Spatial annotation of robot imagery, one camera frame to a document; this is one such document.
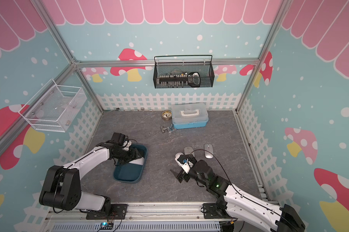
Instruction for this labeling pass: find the grey mouse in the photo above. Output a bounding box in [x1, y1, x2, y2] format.
[184, 147, 194, 155]

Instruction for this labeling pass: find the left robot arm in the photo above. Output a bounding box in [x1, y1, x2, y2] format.
[39, 142, 147, 217]

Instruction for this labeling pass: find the dark teal storage box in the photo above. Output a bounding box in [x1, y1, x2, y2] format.
[113, 145, 147, 184]

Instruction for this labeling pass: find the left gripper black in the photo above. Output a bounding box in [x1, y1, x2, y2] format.
[113, 147, 142, 165]

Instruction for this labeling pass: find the blue storage case clear lid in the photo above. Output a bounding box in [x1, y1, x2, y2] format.
[171, 103, 209, 130]

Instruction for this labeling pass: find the white mouse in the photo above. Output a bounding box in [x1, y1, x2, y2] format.
[175, 152, 184, 167]
[130, 157, 145, 166]

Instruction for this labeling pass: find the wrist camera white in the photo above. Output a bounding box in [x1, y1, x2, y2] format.
[181, 154, 197, 174]
[109, 132, 132, 148]

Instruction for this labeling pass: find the silver mouse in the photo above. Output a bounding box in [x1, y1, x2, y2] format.
[204, 144, 214, 159]

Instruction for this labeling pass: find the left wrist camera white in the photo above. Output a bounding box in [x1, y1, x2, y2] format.
[109, 132, 132, 148]

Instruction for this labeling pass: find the aluminium corner post left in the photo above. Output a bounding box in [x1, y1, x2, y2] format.
[31, 1, 104, 113]

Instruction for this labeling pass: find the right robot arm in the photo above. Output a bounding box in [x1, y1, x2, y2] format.
[175, 153, 306, 232]

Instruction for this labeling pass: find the black wire mesh basket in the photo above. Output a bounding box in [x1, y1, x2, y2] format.
[153, 55, 215, 89]

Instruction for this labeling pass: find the white wire basket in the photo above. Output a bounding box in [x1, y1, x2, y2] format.
[18, 79, 87, 132]

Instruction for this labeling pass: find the socket set rail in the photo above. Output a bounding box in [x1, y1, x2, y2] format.
[154, 74, 201, 88]

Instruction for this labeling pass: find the metal ball valve blue handle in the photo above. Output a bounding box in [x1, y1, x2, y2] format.
[161, 125, 176, 133]

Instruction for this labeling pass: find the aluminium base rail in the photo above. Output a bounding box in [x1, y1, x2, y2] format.
[41, 202, 267, 232]

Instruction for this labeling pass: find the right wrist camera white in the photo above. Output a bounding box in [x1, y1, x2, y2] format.
[181, 154, 197, 174]

